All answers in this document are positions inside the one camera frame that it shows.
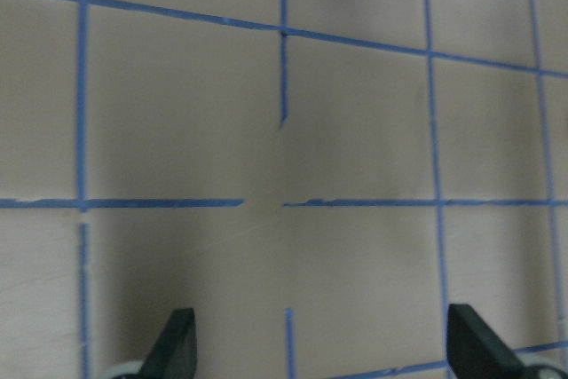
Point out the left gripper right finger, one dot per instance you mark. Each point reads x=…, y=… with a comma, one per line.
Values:
x=474, y=350

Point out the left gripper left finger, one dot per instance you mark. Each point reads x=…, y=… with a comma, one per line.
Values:
x=174, y=354

